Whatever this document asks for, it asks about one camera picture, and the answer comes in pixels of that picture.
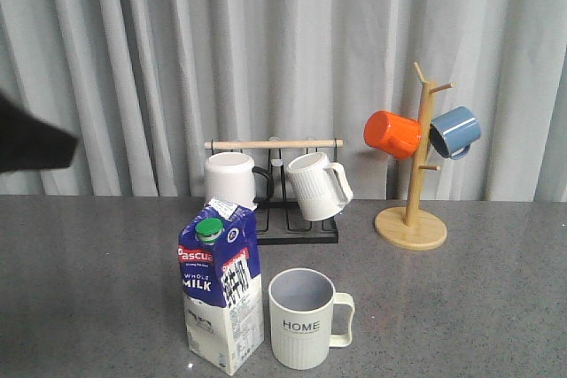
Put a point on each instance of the white mug black handle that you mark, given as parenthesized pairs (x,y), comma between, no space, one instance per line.
(230,177)

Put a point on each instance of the pale green HOME mug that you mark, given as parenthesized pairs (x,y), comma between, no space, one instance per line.
(301,308)

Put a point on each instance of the orange mug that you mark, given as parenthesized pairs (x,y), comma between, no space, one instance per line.
(393,134)

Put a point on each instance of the blue mug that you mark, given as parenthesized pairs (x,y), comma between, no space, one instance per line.
(452,133)

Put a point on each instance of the blue white milk carton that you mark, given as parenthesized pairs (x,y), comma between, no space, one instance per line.
(221,280)

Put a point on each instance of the black wire mug rack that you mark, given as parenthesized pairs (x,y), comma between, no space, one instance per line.
(279,220)

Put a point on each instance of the grey curtain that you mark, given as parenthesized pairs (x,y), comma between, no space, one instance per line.
(146,83)

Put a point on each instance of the wooden mug tree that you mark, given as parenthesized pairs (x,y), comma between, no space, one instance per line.
(410,227)

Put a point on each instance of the white ribbed mug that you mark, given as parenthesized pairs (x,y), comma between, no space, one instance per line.
(321,187)

